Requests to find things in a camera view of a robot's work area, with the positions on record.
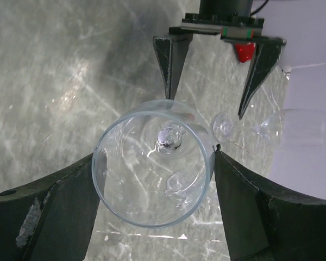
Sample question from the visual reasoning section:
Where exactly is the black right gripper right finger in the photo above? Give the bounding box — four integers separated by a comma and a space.
215, 149, 326, 260

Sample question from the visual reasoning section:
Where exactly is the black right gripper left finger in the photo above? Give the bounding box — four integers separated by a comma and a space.
0, 155, 99, 260

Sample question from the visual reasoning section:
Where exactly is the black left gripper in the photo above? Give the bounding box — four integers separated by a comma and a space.
153, 1, 286, 120

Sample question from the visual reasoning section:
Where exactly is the clear wine glass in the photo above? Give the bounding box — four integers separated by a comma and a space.
212, 109, 326, 152
91, 100, 215, 228

